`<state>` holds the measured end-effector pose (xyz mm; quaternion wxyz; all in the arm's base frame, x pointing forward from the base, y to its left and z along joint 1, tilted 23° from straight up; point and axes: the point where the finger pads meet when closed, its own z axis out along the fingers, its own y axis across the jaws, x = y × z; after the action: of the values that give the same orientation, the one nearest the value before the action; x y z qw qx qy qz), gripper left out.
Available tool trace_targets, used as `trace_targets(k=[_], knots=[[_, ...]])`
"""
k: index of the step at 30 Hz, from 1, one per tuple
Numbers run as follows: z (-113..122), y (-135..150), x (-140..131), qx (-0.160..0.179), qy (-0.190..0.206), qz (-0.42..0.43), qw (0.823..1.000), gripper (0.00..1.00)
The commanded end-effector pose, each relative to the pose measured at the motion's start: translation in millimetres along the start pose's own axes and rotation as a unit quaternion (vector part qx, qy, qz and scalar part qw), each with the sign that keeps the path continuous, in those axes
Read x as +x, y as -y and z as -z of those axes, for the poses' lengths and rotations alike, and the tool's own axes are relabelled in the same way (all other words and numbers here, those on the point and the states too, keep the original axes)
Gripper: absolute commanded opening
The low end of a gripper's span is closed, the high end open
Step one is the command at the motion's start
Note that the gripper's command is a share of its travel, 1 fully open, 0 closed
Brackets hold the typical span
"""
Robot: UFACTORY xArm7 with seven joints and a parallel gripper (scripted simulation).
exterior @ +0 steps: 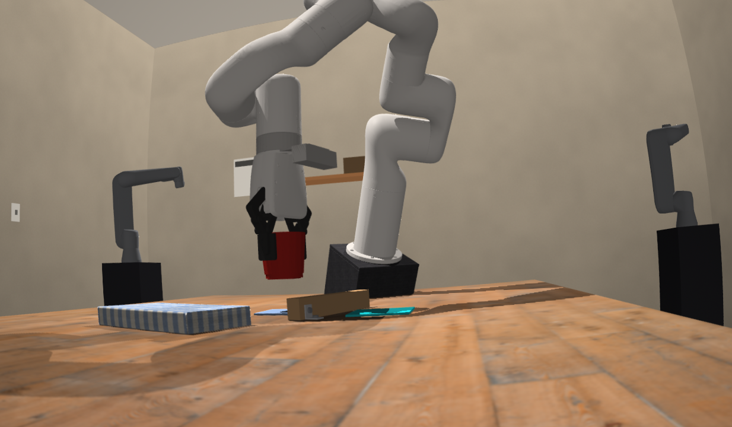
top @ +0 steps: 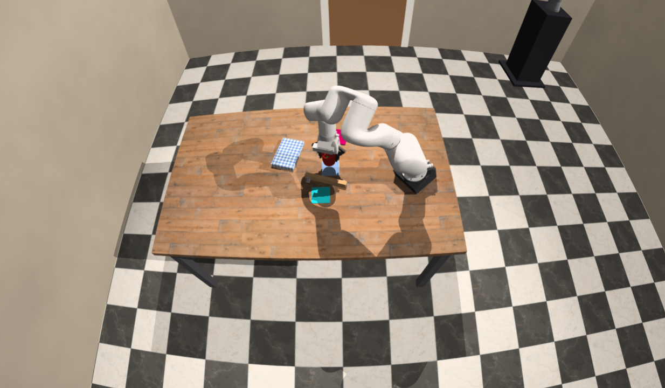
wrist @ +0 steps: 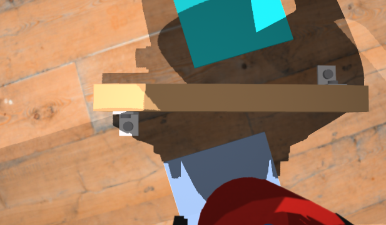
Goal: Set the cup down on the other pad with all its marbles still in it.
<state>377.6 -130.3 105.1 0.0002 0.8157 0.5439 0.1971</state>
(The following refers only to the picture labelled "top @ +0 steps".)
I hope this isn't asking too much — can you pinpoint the pink flat square pad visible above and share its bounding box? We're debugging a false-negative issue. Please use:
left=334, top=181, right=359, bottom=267
left=336, top=129, right=346, bottom=145

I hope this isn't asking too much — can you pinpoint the dark red cup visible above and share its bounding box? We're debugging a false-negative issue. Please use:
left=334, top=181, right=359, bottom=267
left=321, top=153, right=336, bottom=167

